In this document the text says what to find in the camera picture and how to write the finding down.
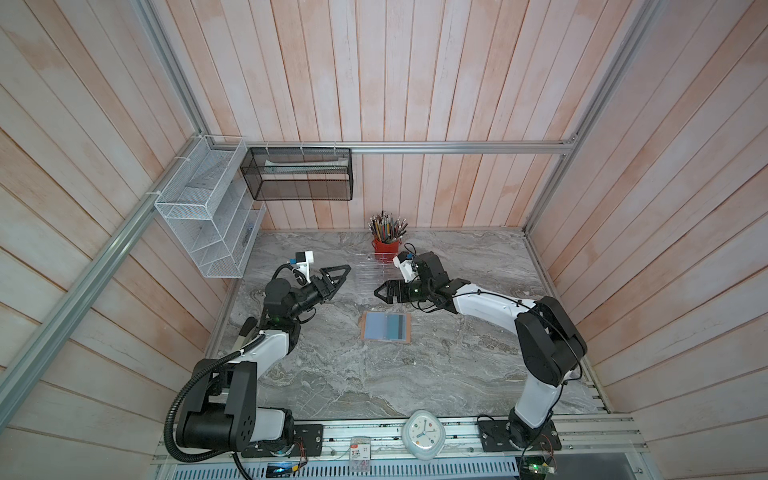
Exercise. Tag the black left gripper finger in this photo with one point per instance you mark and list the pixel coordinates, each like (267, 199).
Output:
(335, 283)
(335, 273)

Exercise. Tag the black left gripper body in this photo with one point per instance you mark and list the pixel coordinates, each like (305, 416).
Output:
(308, 295)

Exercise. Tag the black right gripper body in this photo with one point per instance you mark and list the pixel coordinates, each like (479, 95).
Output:
(420, 291)

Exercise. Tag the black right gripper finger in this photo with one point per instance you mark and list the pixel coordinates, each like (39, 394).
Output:
(390, 285)
(388, 294)

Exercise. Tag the pink card holder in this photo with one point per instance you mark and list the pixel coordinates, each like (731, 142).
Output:
(386, 327)

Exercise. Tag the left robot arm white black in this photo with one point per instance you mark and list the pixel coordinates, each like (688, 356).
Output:
(216, 411)

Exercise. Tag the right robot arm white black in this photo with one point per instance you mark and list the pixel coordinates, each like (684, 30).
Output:
(550, 344)

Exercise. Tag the clear acrylic organizer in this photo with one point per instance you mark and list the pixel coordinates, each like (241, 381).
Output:
(370, 270)

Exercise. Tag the red pencil cup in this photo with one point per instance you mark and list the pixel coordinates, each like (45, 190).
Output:
(385, 252)

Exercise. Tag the bundle of coloured pencils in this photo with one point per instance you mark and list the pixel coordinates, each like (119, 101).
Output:
(387, 228)

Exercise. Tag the white analog clock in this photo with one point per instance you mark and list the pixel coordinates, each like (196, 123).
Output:
(423, 435)

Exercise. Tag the small red white box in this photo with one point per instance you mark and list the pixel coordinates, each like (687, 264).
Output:
(360, 454)

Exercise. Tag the left blue circuit board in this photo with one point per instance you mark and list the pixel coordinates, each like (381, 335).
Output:
(281, 470)

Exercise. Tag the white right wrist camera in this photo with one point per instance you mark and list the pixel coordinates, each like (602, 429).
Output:
(404, 262)

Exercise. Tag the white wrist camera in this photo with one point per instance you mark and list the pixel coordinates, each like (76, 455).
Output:
(404, 262)
(302, 263)

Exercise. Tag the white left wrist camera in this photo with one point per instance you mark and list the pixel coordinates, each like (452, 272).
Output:
(302, 263)

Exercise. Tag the black wire mesh basket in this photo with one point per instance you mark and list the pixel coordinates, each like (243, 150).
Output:
(299, 173)

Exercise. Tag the white wire mesh shelf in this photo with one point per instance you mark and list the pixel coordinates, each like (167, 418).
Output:
(208, 206)

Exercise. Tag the aluminium frame rail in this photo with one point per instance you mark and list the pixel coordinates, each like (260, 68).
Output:
(546, 147)

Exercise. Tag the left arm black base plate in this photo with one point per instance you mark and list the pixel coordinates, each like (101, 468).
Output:
(308, 441)

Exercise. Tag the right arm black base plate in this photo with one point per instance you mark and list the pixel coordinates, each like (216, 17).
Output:
(505, 436)

